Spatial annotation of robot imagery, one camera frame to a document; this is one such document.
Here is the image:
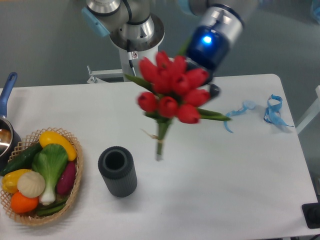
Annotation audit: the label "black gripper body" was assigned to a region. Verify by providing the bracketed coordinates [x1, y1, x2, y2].
[185, 25, 230, 72]

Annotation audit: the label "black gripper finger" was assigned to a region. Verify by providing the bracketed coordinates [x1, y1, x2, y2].
[208, 83, 221, 99]

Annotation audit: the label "red tulip bouquet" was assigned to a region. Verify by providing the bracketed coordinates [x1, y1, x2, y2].
[125, 38, 230, 161]

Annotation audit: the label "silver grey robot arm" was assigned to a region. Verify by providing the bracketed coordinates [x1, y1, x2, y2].
[81, 0, 259, 85]

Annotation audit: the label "dark grey ribbed vase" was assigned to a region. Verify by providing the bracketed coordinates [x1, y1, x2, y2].
[97, 146, 138, 198]

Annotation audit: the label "light blue curled ribbon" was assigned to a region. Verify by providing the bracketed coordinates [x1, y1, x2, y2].
[225, 100, 257, 118]

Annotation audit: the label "blue knotted ribbon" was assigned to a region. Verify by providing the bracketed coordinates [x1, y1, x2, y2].
[263, 94, 294, 127]

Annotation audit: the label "blue object top right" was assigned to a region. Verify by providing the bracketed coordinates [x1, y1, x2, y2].
[310, 0, 320, 24]

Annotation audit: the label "black device at edge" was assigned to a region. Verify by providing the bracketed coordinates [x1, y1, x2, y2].
[301, 202, 320, 229]

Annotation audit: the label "yellow squash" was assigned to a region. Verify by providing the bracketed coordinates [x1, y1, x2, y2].
[39, 130, 77, 161]

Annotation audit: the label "purple sweet potato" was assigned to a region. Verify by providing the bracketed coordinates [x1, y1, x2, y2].
[56, 161, 77, 196]

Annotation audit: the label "green bok choy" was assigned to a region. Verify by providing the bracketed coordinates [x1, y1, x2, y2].
[32, 143, 68, 206]

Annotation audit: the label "dark green cucumber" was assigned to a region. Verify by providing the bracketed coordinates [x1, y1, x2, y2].
[0, 142, 43, 177]

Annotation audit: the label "green bean pods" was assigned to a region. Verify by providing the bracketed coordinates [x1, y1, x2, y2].
[35, 198, 67, 217]

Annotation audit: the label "cream steamed bun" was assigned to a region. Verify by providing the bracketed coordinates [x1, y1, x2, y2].
[17, 171, 46, 198]

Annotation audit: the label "yellow bell pepper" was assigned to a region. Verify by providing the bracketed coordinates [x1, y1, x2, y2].
[1, 169, 32, 194]

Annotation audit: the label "woven wicker basket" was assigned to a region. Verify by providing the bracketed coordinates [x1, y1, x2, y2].
[0, 127, 84, 226]

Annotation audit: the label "orange fruit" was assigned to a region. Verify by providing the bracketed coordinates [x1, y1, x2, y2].
[10, 191, 39, 214]

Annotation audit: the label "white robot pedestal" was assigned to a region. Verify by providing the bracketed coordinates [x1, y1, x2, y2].
[86, 43, 160, 84]

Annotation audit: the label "white table leg frame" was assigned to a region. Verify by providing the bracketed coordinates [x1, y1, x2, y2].
[296, 85, 320, 135]

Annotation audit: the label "blue handled saucepan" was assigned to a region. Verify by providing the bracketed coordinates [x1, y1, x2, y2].
[0, 72, 21, 171]

